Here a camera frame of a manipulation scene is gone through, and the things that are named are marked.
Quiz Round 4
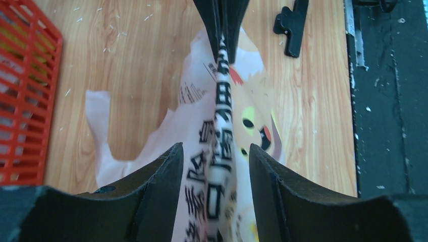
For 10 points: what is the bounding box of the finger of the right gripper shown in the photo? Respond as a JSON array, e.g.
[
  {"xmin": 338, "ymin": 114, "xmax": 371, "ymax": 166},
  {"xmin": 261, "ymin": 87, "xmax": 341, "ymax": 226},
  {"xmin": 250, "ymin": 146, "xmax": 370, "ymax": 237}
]
[
  {"xmin": 193, "ymin": 0, "xmax": 221, "ymax": 62},
  {"xmin": 221, "ymin": 0, "xmax": 249, "ymax": 64}
]

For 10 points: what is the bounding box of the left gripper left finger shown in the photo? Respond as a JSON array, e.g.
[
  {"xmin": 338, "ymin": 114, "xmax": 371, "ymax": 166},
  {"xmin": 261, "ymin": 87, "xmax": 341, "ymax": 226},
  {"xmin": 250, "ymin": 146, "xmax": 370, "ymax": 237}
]
[{"xmin": 75, "ymin": 143, "xmax": 184, "ymax": 241}]

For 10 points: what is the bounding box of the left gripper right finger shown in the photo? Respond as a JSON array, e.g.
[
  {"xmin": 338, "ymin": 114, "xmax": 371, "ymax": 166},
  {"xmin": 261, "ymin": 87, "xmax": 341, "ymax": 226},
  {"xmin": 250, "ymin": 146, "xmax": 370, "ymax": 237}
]
[{"xmin": 249, "ymin": 144, "xmax": 414, "ymax": 241}]

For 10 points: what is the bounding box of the black bag clip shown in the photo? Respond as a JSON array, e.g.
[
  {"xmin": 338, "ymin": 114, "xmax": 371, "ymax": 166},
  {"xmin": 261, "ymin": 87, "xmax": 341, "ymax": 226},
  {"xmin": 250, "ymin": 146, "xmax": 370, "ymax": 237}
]
[{"xmin": 273, "ymin": 0, "xmax": 309, "ymax": 58}]

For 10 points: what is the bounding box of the pink cat litter bag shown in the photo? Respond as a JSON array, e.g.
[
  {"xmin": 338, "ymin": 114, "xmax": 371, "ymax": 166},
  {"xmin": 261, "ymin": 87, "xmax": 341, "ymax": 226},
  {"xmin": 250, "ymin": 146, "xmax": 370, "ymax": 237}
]
[{"xmin": 85, "ymin": 30, "xmax": 285, "ymax": 241}]

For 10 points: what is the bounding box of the red plastic shopping basket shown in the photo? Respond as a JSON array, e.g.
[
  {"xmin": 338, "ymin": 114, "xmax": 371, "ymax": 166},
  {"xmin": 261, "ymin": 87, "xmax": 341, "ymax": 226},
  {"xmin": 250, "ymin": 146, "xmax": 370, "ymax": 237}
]
[{"xmin": 1, "ymin": 1, "xmax": 63, "ymax": 186}]

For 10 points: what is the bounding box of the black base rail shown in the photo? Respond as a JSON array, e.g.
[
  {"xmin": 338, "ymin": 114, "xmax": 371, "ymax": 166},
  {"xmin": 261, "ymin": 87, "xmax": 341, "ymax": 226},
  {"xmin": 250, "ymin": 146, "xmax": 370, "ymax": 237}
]
[{"xmin": 344, "ymin": 1, "xmax": 427, "ymax": 198}]

